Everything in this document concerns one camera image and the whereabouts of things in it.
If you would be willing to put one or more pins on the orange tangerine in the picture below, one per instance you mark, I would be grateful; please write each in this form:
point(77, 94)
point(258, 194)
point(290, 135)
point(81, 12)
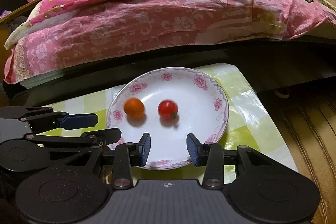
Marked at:
point(134, 108)

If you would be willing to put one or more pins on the wooden side cabinet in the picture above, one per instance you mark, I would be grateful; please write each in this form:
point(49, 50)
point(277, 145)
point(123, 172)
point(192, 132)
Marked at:
point(4, 32)

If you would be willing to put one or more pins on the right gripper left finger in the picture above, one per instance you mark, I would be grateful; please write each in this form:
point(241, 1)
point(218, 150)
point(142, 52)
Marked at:
point(126, 156)

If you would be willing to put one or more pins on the dark bed frame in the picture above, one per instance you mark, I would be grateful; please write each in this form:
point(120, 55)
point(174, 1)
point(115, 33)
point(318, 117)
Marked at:
point(266, 63)

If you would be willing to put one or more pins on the pink floral bed sheet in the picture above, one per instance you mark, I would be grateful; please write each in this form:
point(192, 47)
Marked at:
point(125, 27)

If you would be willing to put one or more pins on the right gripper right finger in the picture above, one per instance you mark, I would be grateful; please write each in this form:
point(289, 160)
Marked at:
point(211, 156)

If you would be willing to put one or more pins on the green checkered tablecloth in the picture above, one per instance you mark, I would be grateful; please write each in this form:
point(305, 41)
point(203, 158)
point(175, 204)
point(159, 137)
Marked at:
point(248, 122)

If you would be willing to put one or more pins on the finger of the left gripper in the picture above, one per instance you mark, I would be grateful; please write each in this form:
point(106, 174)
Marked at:
point(50, 121)
point(87, 139)

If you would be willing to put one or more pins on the white floral plate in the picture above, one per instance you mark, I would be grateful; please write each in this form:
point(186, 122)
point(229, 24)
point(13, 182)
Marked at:
point(202, 110)

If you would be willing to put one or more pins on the red cherry tomato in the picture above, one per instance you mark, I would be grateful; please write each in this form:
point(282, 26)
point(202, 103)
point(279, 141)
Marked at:
point(167, 110)

